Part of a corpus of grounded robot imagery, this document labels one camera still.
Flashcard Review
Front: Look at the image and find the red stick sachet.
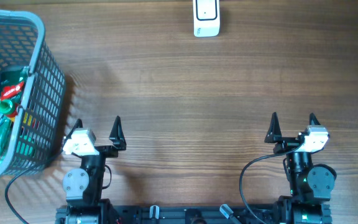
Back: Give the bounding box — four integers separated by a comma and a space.
0, 82, 25, 100

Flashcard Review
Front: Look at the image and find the grey plastic mesh basket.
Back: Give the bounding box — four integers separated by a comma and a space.
0, 10, 66, 176

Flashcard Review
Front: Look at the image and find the green cap sauce bottle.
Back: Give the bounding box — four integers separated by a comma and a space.
0, 99, 17, 118

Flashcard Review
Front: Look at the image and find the black right camera cable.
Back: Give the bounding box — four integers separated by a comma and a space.
239, 143, 305, 224

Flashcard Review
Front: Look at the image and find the black left camera cable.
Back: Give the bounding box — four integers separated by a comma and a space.
4, 149, 65, 224

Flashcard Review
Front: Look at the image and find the white barcode scanner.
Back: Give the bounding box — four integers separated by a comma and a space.
193, 0, 221, 38

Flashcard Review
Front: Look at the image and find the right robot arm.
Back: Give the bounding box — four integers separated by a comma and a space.
264, 112, 337, 223

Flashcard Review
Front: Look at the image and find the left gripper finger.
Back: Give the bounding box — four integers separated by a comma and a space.
109, 116, 126, 150
64, 119, 83, 139

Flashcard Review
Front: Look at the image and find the black camera cable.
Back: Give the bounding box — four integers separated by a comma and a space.
239, 143, 305, 224
4, 149, 65, 224

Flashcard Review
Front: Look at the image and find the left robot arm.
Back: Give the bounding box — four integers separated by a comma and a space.
55, 116, 126, 224

